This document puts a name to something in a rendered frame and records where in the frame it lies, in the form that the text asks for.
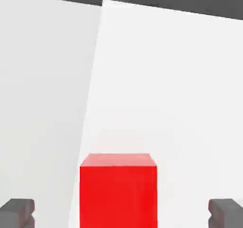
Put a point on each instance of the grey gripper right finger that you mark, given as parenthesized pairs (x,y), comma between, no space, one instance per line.
(227,212)

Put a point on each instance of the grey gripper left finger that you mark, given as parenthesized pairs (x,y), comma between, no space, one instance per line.
(15,212)

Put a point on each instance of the small red cube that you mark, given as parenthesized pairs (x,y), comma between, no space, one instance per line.
(118,195)

